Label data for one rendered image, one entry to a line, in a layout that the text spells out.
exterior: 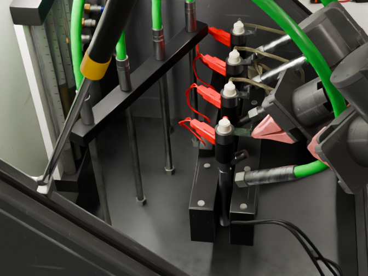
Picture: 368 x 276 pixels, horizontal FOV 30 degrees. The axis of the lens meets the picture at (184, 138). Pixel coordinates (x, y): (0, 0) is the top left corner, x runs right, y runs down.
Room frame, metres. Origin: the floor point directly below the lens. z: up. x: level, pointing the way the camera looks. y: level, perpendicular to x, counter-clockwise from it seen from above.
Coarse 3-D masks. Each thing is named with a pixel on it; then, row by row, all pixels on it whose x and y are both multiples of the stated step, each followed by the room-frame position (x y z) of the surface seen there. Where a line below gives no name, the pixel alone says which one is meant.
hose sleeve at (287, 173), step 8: (272, 168) 0.59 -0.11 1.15; (280, 168) 0.58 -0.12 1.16; (288, 168) 0.57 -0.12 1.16; (248, 176) 0.60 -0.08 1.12; (256, 176) 0.59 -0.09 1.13; (264, 176) 0.58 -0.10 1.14; (272, 176) 0.58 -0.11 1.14; (280, 176) 0.57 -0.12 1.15; (288, 176) 0.56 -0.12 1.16; (248, 184) 0.59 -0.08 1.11; (256, 184) 0.59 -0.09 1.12
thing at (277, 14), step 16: (80, 0) 0.73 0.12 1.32; (256, 0) 0.59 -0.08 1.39; (272, 0) 0.59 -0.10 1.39; (80, 16) 0.73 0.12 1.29; (272, 16) 0.58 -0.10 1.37; (288, 16) 0.58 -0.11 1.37; (80, 32) 0.74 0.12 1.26; (288, 32) 0.57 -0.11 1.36; (80, 48) 0.74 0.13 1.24; (304, 48) 0.56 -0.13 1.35; (320, 64) 0.55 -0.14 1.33; (80, 80) 0.74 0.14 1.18; (336, 96) 0.54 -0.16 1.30; (336, 112) 0.54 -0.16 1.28
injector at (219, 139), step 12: (216, 132) 0.71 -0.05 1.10; (216, 144) 0.70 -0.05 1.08; (228, 144) 0.70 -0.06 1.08; (216, 156) 0.70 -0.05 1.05; (228, 156) 0.70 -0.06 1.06; (240, 156) 0.70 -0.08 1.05; (228, 168) 0.70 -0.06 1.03; (228, 180) 0.70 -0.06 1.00; (228, 192) 0.70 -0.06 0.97; (228, 204) 0.70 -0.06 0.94; (228, 216) 0.70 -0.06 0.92
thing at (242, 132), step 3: (234, 129) 0.71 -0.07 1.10; (237, 129) 0.71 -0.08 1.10; (240, 129) 0.71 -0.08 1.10; (243, 129) 0.71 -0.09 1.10; (246, 129) 0.71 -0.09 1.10; (249, 129) 0.71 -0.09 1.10; (234, 132) 0.71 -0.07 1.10; (237, 132) 0.71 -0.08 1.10; (240, 132) 0.70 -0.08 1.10; (243, 132) 0.70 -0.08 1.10; (246, 132) 0.70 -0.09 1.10; (249, 132) 0.70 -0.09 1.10; (231, 135) 0.70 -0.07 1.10; (237, 135) 0.70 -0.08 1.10; (240, 135) 0.70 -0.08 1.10; (243, 135) 0.70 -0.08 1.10; (246, 135) 0.70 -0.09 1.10; (249, 135) 0.70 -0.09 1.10
